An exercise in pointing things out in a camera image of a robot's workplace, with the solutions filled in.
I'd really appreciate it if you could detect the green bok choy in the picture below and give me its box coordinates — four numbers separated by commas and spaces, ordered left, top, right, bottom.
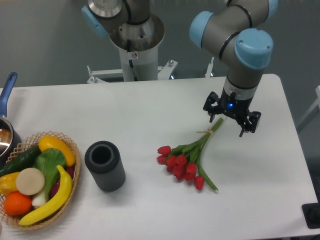
32, 148, 66, 208

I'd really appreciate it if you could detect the white frame at right edge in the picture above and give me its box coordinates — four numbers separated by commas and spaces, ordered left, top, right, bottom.
296, 85, 320, 133

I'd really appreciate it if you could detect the blue handled saucepan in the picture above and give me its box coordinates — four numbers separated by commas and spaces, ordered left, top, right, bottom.
0, 72, 22, 168

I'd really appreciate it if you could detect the yellow bell pepper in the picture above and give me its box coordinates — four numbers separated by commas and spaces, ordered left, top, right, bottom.
0, 172, 20, 196

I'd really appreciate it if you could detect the yellow banana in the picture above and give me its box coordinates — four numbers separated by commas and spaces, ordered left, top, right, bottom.
18, 165, 73, 227

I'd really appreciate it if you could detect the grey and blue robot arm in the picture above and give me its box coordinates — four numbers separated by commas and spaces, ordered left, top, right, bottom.
81, 0, 278, 133

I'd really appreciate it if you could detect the red tulip bouquet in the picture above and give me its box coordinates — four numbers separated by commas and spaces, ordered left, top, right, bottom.
156, 118, 224, 191

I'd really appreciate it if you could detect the red vegetable in basket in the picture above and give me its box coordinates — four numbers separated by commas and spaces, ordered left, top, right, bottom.
49, 165, 75, 199

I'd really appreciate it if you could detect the green cucumber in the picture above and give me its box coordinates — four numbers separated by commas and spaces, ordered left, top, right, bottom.
0, 145, 41, 177

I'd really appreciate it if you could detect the black device at table edge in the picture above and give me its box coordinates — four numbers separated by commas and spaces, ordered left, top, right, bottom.
301, 202, 320, 229

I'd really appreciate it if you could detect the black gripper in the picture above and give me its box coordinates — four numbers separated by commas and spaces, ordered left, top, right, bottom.
203, 84, 262, 137

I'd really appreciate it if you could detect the beige round disc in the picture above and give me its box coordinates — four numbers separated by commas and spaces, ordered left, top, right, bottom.
15, 167, 45, 196

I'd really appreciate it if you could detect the orange fruit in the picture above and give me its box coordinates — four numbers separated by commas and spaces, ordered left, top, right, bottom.
3, 191, 32, 216

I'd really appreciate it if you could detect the dark grey ribbed vase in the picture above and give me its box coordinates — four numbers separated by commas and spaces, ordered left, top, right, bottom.
84, 140, 126, 192

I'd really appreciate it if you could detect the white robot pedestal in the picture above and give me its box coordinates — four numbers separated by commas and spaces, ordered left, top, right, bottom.
86, 12, 179, 84

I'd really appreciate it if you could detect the woven wicker basket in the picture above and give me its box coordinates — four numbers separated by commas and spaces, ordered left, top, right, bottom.
0, 131, 81, 231

